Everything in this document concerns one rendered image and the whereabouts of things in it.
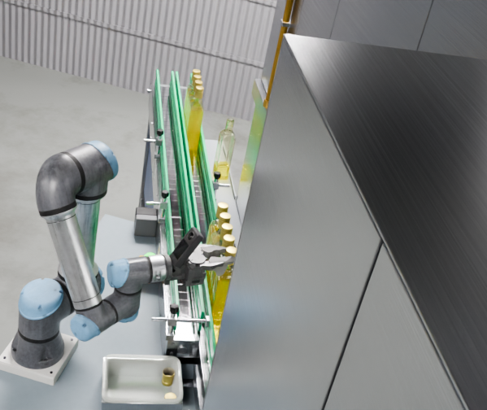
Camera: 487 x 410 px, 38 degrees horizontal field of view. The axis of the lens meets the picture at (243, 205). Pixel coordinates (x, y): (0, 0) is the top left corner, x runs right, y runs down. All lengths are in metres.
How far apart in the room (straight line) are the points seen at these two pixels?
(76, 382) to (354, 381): 1.74
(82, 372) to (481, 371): 1.89
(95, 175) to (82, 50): 3.84
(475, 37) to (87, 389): 1.49
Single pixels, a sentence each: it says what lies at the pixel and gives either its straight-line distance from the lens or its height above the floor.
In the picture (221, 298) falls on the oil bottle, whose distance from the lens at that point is 2.13.
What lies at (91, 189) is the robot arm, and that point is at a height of 1.33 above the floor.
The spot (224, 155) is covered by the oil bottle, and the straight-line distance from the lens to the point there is 2.86.
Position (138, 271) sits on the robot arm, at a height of 1.15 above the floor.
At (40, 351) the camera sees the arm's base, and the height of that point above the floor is 0.84.
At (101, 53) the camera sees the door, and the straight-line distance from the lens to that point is 5.64.
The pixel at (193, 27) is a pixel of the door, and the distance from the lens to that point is 5.32.
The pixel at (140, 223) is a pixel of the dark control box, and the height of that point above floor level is 0.82.
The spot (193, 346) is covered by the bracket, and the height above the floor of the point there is 0.86.
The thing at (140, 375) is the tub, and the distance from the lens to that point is 2.19.
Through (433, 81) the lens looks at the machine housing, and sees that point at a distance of 0.73.
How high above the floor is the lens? 2.37
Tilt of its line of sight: 32 degrees down
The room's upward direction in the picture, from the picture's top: 12 degrees clockwise
